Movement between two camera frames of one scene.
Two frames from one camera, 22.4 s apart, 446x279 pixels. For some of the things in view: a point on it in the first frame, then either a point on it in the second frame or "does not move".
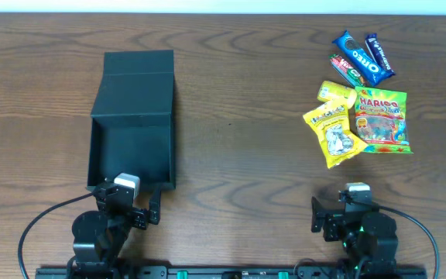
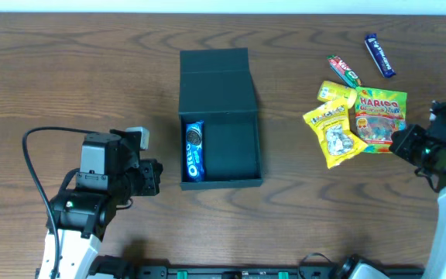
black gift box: [132, 128] -> [216, 87]
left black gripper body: [136, 213] -> [151, 177]
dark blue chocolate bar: [378, 53] does not move
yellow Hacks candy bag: [331, 124] does not move
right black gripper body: [332, 218] -> [403, 141]
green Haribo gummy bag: [381, 120] does not move
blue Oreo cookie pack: [372, 72] -> [195, 152]
